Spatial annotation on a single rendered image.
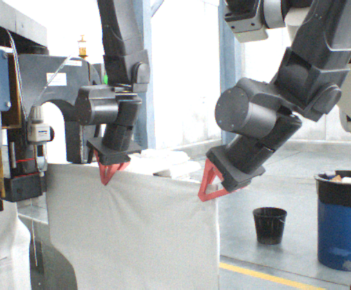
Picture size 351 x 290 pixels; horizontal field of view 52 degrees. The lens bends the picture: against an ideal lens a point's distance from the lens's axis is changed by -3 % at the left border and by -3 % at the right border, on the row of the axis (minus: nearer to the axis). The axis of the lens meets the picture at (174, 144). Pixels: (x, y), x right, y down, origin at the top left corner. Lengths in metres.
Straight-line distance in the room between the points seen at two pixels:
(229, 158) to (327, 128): 8.29
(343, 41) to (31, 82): 0.66
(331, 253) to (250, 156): 2.40
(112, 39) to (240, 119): 0.32
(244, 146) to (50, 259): 1.25
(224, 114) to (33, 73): 0.54
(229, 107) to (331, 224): 2.39
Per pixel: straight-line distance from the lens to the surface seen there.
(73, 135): 0.99
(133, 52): 0.69
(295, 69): 0.51
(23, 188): 0.88
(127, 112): 0.70
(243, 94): 0.46
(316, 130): 8.89
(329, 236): 2.86
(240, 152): 0.54
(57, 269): 1.64
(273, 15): 0.97
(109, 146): 0.74
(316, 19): 0.48
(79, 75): 0.97
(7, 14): 0.78
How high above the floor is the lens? 1.22
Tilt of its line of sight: 6 degrees down
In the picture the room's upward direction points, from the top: 2 degrees counter-clockwise
